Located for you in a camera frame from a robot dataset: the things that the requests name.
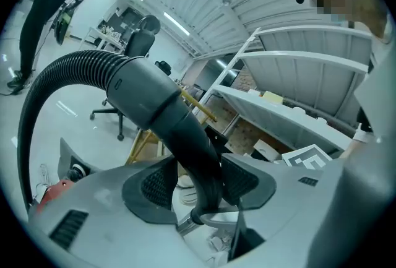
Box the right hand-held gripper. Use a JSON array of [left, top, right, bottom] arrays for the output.
[[281, 144, 334, 170]]

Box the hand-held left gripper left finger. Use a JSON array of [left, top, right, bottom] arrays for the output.
[[27, 155, 205, 268]]

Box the black vacuum hose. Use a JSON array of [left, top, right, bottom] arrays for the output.
[[17, 50, 224, 226]]

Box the white shelving unit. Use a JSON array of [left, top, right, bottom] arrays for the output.
[[182, 25, 377, 165]]

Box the tan box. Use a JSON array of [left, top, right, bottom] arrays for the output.
[[261, 90, 284, 105]]

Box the person's right forearm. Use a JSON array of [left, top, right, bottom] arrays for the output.
[[338, 136, 361, 160]]

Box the white desk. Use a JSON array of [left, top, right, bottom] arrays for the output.
[[79, 27, 124, 54]]

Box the black office chair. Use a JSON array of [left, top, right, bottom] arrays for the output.
[[154, 59, 173, 76], [89, 14, 161, 141]]

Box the black bag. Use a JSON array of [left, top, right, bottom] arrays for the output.
[[204, 126, 230, 156]]

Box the red and teal vacuum cleaner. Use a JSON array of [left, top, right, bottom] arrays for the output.
[[30, 136, 103, 215]]

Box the stack of white dishes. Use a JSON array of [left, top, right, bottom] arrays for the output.
[[176, 175, 199, 206]]

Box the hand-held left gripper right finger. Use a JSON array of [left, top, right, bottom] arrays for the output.
[[220, 153, 334, 268]]

